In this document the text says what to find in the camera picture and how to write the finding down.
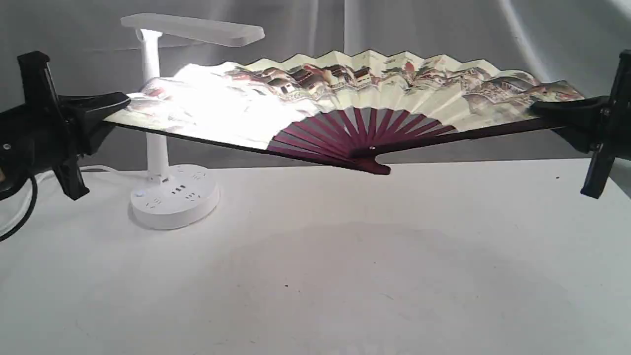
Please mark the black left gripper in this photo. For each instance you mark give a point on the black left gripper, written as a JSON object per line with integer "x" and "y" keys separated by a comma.
{"x": 49, "y": 132}

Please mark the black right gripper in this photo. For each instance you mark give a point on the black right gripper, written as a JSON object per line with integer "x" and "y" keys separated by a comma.
{"x": 610, "y": 139}

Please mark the painted paper folding fan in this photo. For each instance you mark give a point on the painted paper folding fan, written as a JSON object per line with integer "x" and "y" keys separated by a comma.
{"x": 341, "y": 110}

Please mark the white desk lamp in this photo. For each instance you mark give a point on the white desk lamp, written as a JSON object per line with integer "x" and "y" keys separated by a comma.
{"x": 173, "y": 197}

